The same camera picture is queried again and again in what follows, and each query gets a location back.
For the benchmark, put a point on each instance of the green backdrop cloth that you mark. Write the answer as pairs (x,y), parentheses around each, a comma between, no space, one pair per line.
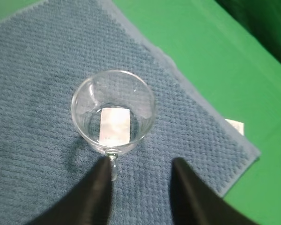
(262,18)

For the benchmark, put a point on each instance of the folded blue towel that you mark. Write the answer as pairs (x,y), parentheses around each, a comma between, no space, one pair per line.
(46,52)

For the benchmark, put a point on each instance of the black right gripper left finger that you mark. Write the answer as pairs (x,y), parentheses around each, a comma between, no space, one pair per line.
(87,203)

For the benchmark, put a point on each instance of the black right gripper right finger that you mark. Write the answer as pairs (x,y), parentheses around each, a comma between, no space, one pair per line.
(193,202)

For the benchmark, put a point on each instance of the white towel label tag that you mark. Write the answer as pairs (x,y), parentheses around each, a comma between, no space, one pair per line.
(239,126)

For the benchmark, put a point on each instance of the transparent glass cup with handle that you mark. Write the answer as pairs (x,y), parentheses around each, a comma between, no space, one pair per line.
(113,111)

